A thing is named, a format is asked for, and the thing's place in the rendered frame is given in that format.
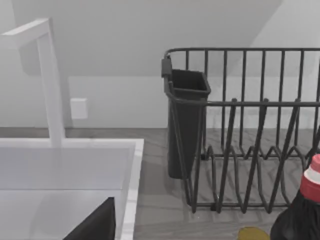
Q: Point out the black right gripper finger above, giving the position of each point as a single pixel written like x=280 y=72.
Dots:
x=100 y=222

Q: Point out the white sink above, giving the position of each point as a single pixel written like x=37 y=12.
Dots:
x=75 y=175

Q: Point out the dark grey cutlery holder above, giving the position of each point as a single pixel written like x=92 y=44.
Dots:
x=185 y=120

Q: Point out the tall white tap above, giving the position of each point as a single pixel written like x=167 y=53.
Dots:
x=50 y=82

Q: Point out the yellow round thing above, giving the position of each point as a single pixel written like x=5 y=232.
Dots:
x=252 y=234

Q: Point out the dark bottle with red cap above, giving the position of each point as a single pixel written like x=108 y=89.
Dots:
x=300 y=212

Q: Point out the white wall socket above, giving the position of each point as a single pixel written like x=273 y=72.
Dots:
x=79 y=108

